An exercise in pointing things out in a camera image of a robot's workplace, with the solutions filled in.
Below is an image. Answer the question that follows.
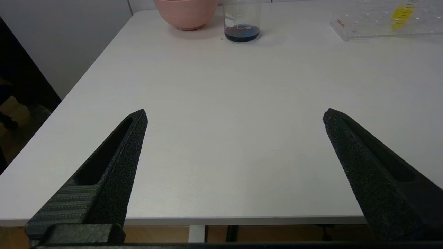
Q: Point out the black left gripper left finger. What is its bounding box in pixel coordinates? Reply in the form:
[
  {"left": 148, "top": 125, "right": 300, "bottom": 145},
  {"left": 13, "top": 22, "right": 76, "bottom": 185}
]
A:
[{"left": 24, "top": 109, "right": 149, "bottom": 243}]

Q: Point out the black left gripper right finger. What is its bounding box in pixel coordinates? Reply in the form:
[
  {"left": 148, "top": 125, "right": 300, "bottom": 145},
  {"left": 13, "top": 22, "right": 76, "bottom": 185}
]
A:
[{"left": 322, "top": 108, "right": 443, "bottom": 242}]

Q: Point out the clear acrylic test tube rack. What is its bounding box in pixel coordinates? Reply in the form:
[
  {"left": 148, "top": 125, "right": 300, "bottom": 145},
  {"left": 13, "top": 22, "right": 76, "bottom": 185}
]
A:
[{"left": 329, "top": 0, "right": 443, "bottom": 42}]

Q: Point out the yellow pigment test tube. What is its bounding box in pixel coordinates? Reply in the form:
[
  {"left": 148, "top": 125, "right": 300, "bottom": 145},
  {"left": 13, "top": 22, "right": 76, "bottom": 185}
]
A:
[{"left": 390, "top": 0, "right": 419, "bottom": 30}]

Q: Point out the white table leg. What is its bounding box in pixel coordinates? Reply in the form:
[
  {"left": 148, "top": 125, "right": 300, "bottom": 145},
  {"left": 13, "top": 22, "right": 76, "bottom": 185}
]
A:
[{"left": 188, "top": 225, "right": 206, "bottom": 243}]

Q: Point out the pink plastic bowl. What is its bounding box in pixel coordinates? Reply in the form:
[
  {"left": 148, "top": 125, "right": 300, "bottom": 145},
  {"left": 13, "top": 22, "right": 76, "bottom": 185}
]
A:
[{"left": 153, "top": 0, "right": 220, "bottom": 31}]

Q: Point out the clear glass beaker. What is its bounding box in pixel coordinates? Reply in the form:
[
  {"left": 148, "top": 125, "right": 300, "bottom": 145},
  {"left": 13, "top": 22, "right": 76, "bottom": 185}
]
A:
[{"left": 223, "top": 0, "right": 261, "bottom": 43}]

